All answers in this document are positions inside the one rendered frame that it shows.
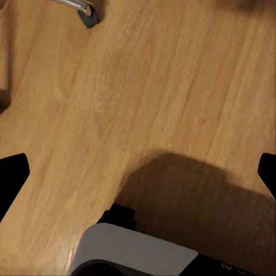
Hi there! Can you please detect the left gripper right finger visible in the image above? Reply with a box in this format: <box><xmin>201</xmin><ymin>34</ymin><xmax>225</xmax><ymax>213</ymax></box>
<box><xmin>258</xmin><ymin>153</ymin><xmax>276</xmax><ymax>199</ymax></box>

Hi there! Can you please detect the swivel chair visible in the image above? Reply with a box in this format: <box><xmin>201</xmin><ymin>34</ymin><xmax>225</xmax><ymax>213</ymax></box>
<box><xmin>0</xmin><ymin>0</ymin><xmax>100</xmax><ymax>111</ymax></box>

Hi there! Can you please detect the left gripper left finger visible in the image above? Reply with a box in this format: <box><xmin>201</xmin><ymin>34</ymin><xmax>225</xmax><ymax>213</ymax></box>
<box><xmin>0</xmin><ymin>153</ymin><xmax>30</xmax><ymax>222</ymax></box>

